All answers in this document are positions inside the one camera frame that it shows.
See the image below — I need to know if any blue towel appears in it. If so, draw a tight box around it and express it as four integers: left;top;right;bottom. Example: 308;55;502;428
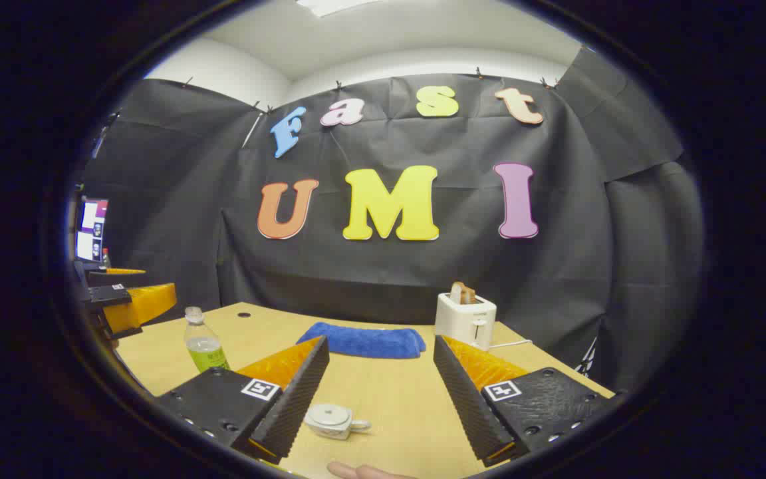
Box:
297;322;427;360

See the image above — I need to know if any white teacup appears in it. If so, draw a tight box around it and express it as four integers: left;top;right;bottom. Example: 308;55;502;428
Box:
303;404;372;441

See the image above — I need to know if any green label water bottle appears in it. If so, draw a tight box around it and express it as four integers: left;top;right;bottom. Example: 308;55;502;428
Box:
184;306;231;373

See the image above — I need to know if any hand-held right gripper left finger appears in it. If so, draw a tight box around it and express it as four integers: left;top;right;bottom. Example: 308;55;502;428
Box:
154;336;330;465

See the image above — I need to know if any computer monitor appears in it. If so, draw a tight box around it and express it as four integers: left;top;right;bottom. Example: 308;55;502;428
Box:
75;198;110;262

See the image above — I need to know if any white toaster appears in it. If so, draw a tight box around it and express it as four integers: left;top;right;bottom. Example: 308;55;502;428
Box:
434;291;497;352

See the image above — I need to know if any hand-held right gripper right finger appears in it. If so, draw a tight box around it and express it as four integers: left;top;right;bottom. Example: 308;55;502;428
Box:
433;335;626;468

